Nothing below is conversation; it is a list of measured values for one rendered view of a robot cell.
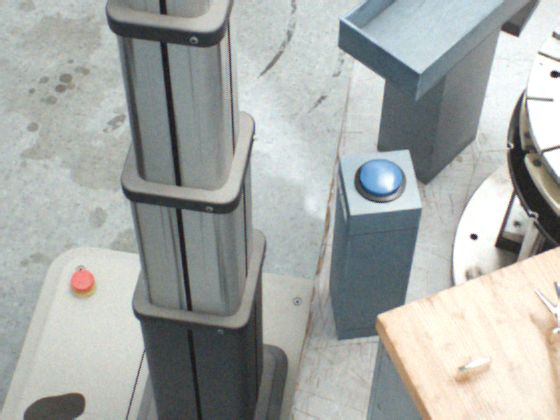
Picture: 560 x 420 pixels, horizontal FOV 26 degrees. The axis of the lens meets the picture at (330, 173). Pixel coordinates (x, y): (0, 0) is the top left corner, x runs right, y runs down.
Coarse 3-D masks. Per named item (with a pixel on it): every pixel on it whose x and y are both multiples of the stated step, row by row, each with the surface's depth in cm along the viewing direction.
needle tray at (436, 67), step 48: (384, 0) 128; (432, 0) 131; (480, 0) 131; (528, 0) 131; (384, 48) 121; (432, 48) 126; (480, 48) 133; (384, 96) 140; (432, 96) 133; (480, 96) 142; (384, 144) 147; (432, 144) 139
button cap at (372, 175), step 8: (376, 160) 115; (384, 160) 115; (368, 168) 115; (376, 168) 115; (384, 168) 115; (392, 168) 115; (360, 176) 114; (368, 176) 114; (376, 176) 114; (384, 176) 114; (392, 176) 114; (400, 176) 114; (360, 184) 115; (368, 184) 114; (376, 184) 114; (384, 184) 114; (392, 184) 114; (400, 184) 114; (368, 192) 114; (376, 192) 113; (384, 192) 113; (392, 192) 114
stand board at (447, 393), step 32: (544, 256) 107; (448, 288) 105; (480, 288) 105; (512, 288) 105; (544, 288) 105; (384, 320) 103; (416, 320) 103; (448, 320) 103; (480, 320) 103; (512, 320) 103; (544, 320) 103; (416, 352) 101; (448, 352) 101; (480, 352) 101; (512, 352) 101; (544, 352) 102; (416, 384) 99; (448, 384) 99; (480, 384) 100; (512, 384) 100; (544, 384) 100; (448, 416) 98; (480, 416) 98; (512, 416) 98; (544, 416) 98
